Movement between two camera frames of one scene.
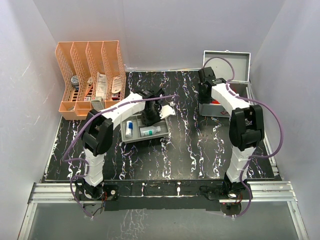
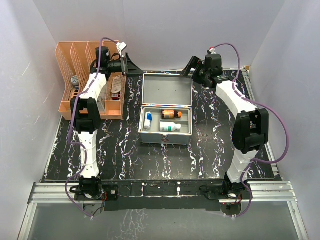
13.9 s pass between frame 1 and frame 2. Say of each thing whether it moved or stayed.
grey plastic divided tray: moved
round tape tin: stayed
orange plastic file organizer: stayed
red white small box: stayed
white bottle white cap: moved
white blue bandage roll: moved
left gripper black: moved
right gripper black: moved
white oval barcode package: stayed
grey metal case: moved
